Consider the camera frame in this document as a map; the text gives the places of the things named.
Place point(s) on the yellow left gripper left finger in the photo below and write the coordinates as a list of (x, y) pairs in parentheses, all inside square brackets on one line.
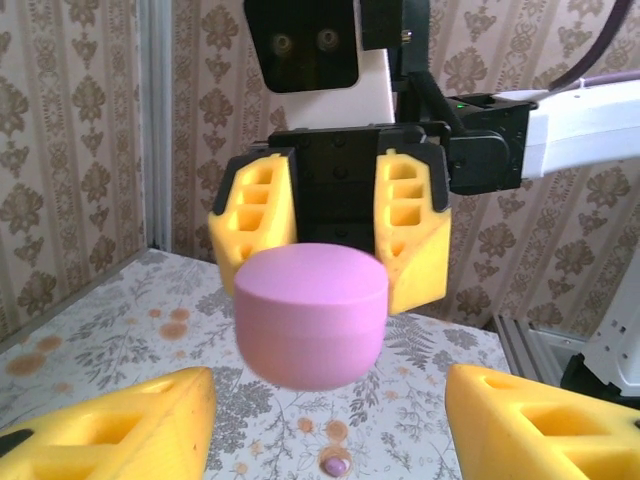
[(175, 400)]

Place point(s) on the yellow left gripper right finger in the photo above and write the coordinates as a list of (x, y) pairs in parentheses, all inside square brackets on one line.
[(480, 410)]

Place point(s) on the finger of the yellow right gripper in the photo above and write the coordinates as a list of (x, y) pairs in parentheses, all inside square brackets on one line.
[(280, 200), (425, 270)]

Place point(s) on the pink earbud charging case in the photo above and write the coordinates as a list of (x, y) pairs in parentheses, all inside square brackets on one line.
[(310, 320)]

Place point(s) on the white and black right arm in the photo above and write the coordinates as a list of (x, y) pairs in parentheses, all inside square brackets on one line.
[(580, 130)]

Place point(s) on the floral patterned table cover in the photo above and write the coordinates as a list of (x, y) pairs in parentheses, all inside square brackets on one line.
[(125, 320)]

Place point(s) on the long aluminium mounting rail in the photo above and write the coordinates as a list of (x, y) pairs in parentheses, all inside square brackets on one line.
[(530, 345)]

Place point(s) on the aluminium corner post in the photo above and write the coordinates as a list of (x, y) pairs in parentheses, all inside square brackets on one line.
[(156, 125)]

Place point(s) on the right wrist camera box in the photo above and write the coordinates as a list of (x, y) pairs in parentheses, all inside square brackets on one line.
[(300, 40)]

